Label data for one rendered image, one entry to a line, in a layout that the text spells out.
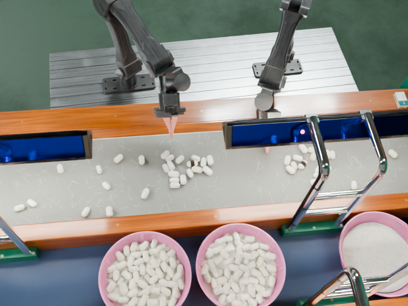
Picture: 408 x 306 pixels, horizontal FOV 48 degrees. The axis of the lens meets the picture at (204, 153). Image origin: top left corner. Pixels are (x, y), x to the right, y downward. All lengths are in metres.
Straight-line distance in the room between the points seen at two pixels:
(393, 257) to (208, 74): 0.95
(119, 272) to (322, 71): 1.13
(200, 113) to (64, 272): 0.69
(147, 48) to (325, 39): 0.90
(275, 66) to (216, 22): 1.53
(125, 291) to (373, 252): 0.77
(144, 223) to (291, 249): 0.48
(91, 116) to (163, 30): 1.41
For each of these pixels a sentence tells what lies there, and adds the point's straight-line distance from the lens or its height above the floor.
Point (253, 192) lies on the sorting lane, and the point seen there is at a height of 0.74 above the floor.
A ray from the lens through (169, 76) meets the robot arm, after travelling 1.41.
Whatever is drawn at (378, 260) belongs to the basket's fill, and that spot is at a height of 0.73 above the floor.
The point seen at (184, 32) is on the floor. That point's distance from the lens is 2.92.
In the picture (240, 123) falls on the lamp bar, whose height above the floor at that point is 1.11.
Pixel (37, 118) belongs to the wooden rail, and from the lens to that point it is 1.66.
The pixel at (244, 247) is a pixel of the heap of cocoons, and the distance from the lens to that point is 1.42.
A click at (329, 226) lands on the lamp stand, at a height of 0.71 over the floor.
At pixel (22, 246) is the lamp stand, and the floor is 0.79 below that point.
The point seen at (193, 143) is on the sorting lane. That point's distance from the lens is 1.57.
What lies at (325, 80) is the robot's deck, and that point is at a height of 0.67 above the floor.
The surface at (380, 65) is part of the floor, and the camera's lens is 3.03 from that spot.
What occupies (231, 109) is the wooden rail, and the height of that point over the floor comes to 0.77.
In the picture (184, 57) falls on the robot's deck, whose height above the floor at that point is 0.67.
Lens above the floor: 2.08
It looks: 60 degrees down
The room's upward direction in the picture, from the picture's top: 7 degrees clockwise
